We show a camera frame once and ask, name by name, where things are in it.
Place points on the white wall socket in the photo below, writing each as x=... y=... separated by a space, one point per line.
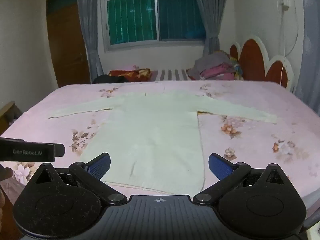
x=284 y=3

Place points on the black cloth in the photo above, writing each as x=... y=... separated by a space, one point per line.
x=110 y=79

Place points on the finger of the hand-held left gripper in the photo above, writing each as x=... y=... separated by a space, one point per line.
x=60 y=150

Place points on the pile of folded clothes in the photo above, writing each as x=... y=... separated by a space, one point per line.
x=215 y=68

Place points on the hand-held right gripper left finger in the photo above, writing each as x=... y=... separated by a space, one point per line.
x=100 y=166

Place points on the red and white headboard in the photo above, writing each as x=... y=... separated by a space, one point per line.
x=252 y=60

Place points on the pink floral blanket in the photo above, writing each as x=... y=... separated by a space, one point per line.
x=250 y=100

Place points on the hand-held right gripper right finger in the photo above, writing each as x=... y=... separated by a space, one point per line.
x=218 y=166

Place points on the brown wooden door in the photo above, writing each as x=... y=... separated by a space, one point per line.
x=67 y=45

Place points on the sliding glass window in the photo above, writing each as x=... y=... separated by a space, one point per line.
x=155 y=15

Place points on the grey curtain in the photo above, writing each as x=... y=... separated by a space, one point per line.
x=210 y=17
x=310 y=42
x=90 y=30

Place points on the white knit sweater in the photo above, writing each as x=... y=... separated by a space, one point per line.
x=155 y=130

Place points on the grey striped bedsheet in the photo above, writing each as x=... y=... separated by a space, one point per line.
x=170 y=75

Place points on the wooden furniture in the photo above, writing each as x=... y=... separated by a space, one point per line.
x=8 y=115

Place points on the red floral pillow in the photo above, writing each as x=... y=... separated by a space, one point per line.
x=130 y=74

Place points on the person's left hand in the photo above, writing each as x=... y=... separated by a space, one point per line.
x=5 y=173

